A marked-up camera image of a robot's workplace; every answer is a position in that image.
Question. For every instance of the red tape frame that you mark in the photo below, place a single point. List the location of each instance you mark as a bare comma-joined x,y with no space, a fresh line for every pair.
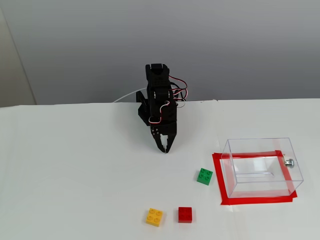
250,200

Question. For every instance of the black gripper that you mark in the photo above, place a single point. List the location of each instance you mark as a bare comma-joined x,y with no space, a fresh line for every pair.
167,130

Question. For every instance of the yellow lego brick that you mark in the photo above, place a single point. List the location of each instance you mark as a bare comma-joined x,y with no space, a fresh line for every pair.
154,217

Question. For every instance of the green lego brick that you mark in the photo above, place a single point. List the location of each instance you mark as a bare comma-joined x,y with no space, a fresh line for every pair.
204,177

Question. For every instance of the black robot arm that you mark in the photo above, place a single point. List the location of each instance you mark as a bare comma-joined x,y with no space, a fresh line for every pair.
157,82

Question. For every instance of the silver box lock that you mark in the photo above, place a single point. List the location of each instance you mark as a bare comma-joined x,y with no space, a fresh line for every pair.
290,163

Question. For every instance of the black table clamp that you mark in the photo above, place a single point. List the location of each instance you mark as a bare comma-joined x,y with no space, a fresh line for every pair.
141,98

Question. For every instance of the transparent plastic box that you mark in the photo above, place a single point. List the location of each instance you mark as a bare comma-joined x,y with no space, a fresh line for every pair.
257,185

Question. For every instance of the red lego brick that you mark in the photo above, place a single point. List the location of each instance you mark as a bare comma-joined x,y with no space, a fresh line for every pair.
185,215

